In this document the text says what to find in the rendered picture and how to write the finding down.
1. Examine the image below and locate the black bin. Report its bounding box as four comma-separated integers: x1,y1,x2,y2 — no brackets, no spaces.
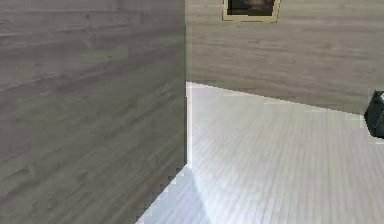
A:
363,89,384,140

